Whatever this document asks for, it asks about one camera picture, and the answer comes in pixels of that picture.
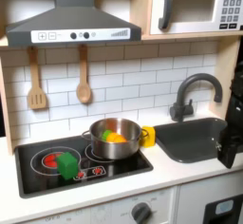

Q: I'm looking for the wooden shelf board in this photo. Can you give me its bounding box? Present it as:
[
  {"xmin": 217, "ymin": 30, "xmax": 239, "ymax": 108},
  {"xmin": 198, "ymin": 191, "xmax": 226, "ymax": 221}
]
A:
[{"xmin": 140, "ymin": 30, "xmax": 243, "ymax": 42}]

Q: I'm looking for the white toy microwave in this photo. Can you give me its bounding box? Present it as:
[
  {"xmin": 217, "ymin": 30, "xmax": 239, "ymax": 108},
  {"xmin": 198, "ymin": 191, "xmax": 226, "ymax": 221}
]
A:
[{"xmin": 149, "ymin": 0, "xmax": 243, "ymax": 36}]

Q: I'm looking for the wooden slotted spatula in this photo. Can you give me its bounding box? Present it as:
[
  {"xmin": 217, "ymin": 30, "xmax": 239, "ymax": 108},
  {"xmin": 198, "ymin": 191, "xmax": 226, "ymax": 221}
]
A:
[{"xmin": 27, "ymin": 46, "xmax": 48, "ymax": 110}]

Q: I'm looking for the green block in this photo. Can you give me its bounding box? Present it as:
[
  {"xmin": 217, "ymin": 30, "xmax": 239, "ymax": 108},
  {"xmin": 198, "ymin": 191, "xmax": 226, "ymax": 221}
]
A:
[{"xmin": 56, "ymin": 152, "xmax": 80, "ymax": 180}]

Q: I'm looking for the black cabinet door panel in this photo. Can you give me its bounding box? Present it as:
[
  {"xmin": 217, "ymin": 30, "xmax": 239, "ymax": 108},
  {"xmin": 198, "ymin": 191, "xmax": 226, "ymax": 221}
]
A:
[{"xmin": 202, "ymin": 194, "xmax": 243, "ymax": 224}]

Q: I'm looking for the wooden spoon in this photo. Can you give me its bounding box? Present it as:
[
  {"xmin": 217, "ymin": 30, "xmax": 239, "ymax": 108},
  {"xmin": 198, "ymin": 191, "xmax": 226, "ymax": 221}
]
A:
[{"xmin": 76, "ymin": 44, "xmax": 93, "ymax": 104}]

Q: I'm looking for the grey oven knob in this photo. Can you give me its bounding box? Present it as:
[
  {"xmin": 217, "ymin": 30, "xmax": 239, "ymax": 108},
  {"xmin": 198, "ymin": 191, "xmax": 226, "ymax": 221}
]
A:
[{"xmin": 131, "ymin": 202, "xmax": 152, "ymax": 224}]

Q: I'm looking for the white cabinet door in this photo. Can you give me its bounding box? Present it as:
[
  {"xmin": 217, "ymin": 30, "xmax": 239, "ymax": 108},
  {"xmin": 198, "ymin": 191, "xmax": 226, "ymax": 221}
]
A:
[{"xmin": 175, "ymin": 170, "xmax": 243, "ymax": 224}]

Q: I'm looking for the black stove top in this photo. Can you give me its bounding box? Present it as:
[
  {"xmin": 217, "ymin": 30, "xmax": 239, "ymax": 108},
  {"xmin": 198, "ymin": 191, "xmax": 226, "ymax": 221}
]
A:
[{"xmin": 13, "ymin": 135, "xmax": 155, "ymax": 199}]

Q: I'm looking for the white oven front panel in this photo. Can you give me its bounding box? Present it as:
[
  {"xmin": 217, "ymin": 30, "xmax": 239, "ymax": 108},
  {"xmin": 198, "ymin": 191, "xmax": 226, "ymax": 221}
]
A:
[{"xmin": 18, "ymin": 186, "xmax": 178, "ymax": 224}]

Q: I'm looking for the steel pot with handles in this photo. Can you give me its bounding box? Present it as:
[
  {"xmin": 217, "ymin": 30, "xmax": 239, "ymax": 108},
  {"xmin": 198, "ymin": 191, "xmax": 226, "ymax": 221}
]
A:
[{"xmin": 81, "ymin": 117, "xmax": 150, "ymax": 160}]

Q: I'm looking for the grey range hood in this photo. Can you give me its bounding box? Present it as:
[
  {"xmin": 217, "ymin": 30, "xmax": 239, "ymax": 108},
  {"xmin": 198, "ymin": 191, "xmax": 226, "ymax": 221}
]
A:
[{"xmin": 5, "ymin": 0, "xmax": 142, "ymax": 48}]

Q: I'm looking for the yellow block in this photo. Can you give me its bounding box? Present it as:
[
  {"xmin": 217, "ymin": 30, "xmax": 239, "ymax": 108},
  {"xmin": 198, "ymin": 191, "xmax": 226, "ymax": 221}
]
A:
[{"xmin": 140, "ymin": 125, "xmax": 157, "ymax": 149}]

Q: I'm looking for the orange toy carrot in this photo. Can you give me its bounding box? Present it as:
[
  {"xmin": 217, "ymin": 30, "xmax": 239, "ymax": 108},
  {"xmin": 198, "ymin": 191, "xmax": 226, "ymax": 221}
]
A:
[{"xmin": 102, "ymin": 129, "xmax": 128, "ymax": 144}]

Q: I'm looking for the dark grey sink basin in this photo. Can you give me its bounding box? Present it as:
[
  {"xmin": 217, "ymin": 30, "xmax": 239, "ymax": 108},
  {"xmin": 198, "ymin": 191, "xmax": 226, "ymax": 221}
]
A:
[{"xmin": 154, "ymin": 117, "xmax": 243, "ymax": 164}]

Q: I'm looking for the dark grey tap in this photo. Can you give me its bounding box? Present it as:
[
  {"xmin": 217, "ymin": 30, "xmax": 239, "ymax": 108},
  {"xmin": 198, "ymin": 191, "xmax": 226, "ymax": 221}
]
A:
[{"xmin": 169, "ymin": 72, "xmax": 224, "ymax": 122}]

